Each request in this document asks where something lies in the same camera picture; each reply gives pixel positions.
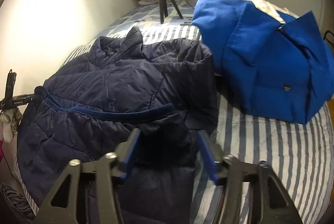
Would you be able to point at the blue checked bedsheet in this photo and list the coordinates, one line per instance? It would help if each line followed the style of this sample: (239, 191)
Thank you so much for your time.
(148, 16)

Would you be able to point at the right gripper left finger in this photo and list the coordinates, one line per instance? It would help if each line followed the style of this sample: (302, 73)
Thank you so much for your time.
(67, 200)

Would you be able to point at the blue and white garment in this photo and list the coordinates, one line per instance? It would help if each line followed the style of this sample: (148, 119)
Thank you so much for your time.
(276, 64)

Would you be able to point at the black mini tripod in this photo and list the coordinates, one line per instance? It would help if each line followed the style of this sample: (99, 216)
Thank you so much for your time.
(163, 9)

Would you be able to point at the navy puffer jacket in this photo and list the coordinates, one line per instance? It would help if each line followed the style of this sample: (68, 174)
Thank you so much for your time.
(92, 103)

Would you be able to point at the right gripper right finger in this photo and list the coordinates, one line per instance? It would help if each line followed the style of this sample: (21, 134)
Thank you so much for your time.
(269, 201)

